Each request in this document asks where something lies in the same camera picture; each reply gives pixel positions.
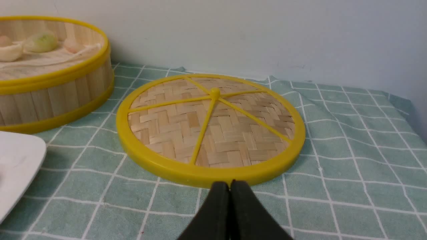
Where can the pink dumpling in steamer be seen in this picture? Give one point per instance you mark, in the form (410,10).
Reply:
(72,46)

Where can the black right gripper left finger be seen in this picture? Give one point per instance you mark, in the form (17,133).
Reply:
(211,220)

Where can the bamboo steamer lid yellow rim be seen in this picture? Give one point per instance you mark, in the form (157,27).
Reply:
(195,129)

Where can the white square plate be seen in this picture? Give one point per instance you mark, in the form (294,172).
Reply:
(21,157)

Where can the green checked tablecloth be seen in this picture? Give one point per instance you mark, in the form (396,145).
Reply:
(361,173)

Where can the white dumpling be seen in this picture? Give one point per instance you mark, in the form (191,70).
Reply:
(11,53)

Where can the bamboo steamer basket yellow rim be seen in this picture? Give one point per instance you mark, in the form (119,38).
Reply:
(38,103)

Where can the green dumpling in steamer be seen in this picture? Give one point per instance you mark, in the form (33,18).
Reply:
(41,42)

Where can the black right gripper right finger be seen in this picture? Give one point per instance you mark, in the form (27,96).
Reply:
(249,219)

